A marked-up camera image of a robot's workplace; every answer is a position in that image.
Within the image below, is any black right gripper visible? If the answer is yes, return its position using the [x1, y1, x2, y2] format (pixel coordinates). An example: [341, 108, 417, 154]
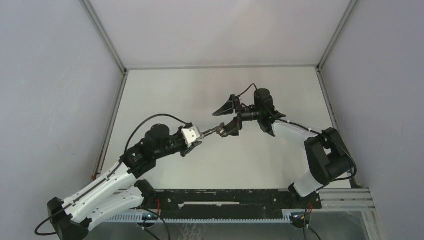
[213, 93, 263, 136]

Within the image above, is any metal water faucet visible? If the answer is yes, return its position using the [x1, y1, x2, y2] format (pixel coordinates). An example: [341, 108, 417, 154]
[202, 122, 228, 138]

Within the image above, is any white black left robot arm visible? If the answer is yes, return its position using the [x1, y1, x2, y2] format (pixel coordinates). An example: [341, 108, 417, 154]
[47, 124, 204, 240]

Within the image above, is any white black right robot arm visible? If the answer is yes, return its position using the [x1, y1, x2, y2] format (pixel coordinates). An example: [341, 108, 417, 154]
[212, 88, 357, 208]

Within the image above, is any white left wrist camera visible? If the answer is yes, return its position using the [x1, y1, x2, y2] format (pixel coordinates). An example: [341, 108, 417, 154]
[181, 126, 202, 148]

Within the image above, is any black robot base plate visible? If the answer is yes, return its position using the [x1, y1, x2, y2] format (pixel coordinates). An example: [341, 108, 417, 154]
[141, 189, 322, 218]

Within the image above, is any white slotted cable duct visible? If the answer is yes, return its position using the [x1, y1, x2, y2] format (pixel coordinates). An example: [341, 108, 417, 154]
[105, 211, 293, 224]

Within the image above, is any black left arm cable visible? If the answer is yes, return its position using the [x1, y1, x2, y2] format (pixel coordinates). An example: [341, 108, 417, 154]
[34, 113, 188, 237]

